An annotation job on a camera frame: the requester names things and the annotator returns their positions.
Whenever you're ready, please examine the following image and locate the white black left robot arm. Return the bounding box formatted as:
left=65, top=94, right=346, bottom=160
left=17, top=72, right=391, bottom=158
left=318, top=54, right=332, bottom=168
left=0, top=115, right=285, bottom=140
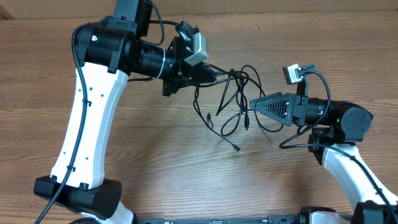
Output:
left=34, top=1, right=216, bottom=223

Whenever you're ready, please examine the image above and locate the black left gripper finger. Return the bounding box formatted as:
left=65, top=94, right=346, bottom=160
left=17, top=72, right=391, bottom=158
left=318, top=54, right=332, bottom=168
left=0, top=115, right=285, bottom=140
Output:
left=192, top=63, right=215, bottom=78
left=186, top=73, right=216, bottom=86

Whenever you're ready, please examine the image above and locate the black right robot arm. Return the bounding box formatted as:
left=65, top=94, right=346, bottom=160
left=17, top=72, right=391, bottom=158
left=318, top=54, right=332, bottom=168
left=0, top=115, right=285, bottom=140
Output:
left=250, top=93, right=397, bottom=223

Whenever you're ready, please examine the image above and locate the black right camera cable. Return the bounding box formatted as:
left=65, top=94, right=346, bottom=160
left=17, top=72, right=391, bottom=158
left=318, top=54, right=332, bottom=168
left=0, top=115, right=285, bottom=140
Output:
left=279, top=63, right=398, bottom=224

